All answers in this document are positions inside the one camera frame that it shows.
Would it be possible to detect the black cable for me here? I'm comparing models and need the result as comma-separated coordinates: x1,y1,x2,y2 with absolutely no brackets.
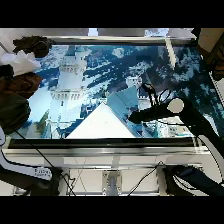
156,87,175,105
127,161,166,197
13,130,77,197

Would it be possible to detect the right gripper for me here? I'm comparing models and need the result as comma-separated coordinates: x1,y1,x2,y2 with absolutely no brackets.
128,107,158,125

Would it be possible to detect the brown garment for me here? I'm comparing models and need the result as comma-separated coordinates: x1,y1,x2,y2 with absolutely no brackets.
0,71,44,100

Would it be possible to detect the white garment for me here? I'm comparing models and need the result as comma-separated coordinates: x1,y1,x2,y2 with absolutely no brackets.
0,49,43,78

